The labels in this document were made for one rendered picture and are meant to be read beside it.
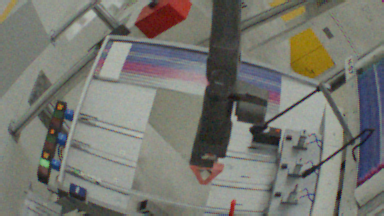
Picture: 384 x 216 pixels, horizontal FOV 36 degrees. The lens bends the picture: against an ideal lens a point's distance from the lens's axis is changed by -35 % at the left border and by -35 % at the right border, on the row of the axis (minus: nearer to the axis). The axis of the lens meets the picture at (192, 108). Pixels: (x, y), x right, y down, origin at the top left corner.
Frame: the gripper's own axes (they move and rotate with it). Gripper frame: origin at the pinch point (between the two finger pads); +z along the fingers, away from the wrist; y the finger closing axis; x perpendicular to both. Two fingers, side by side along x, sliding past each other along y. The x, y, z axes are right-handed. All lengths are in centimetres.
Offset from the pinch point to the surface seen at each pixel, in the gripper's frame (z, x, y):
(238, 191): 14.8, -8.3, 8.2
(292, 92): 15, -20, 51
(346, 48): 44, -55, 134
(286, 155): 9.2, -18.9, 17.2
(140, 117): 13.9, 18.1, 28.1
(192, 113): 98, 13, 135
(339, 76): 10, -39, 59
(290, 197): 6.8, -22.3, -1.4
